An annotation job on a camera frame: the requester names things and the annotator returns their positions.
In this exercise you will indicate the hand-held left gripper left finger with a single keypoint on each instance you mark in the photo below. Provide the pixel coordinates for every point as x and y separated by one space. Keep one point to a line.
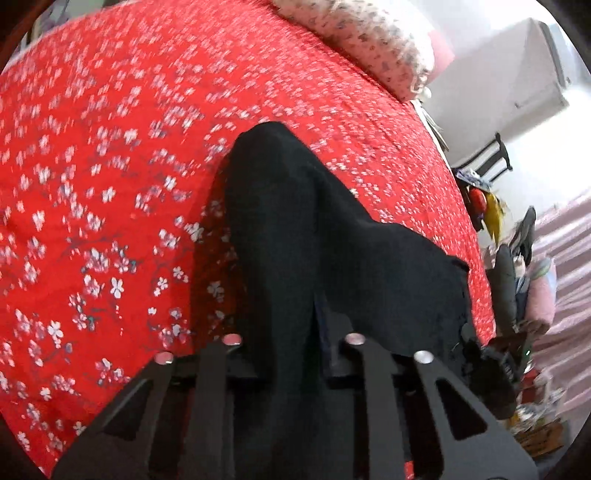
210 397

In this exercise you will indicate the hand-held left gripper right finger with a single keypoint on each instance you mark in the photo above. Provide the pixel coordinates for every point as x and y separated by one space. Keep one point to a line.
341 364

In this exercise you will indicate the black pants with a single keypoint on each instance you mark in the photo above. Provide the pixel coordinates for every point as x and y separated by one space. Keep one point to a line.
295 240

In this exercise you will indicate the cardboard box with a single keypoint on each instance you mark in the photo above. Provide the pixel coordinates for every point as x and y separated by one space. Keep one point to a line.
540 434

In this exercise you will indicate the dark grey bag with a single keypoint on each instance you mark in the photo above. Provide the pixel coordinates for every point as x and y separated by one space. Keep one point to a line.
505 286

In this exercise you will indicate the pink folded towel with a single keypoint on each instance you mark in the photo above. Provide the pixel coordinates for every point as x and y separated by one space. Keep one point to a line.
542 290

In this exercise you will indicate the pink striped cloth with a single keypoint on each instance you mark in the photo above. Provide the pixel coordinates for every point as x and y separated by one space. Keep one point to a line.
570 258

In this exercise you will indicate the yellow and red toy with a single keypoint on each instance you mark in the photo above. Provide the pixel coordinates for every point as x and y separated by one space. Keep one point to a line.
487 207

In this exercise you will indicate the black chair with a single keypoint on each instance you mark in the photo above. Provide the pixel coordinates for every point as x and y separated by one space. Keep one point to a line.
498 154

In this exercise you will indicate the red floral bedspread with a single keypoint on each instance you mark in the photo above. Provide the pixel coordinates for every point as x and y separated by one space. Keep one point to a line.
115 161

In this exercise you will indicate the white air conditioner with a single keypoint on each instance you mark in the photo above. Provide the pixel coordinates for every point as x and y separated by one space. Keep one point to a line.
498 74

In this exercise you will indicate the floral print pillow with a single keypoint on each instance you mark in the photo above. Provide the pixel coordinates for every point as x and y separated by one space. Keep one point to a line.
364 41

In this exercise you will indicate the pink cushion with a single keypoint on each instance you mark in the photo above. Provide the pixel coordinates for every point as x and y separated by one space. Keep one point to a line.
441 53

